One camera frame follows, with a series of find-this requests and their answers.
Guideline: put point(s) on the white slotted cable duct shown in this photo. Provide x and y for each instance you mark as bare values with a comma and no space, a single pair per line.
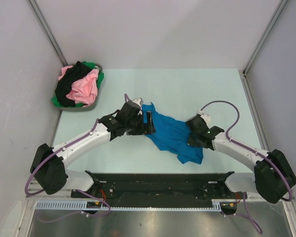
88,205

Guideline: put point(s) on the green t shirt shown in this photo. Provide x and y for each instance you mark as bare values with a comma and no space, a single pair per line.
88,65

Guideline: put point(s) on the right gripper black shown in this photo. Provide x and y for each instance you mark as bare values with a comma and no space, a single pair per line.
191,142

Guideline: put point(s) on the grey laundry basket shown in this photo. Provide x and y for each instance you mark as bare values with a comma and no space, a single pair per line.
93,103

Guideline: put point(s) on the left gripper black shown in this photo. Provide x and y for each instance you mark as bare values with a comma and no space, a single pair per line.
147,128

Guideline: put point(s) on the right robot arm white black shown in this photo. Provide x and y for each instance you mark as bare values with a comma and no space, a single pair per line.
271,175

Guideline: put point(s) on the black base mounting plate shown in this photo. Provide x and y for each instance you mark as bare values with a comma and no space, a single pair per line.
162,190

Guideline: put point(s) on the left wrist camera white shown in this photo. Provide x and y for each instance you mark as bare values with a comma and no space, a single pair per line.
139,102

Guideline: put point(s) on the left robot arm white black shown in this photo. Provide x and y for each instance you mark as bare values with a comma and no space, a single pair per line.
50,167

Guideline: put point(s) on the pink t shirt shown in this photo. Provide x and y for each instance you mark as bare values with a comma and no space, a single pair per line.
85,86

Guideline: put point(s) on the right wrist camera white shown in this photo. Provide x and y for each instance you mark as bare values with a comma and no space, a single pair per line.
205,117

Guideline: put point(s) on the blue t shirt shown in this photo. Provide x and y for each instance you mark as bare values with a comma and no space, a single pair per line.
172,135

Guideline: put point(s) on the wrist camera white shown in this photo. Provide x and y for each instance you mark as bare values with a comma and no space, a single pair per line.
205,117
139,102

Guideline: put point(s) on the aluminium frame rail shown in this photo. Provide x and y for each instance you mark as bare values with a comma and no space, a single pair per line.
34,187

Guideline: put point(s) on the black t shirt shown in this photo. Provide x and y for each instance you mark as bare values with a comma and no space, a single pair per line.
64,85

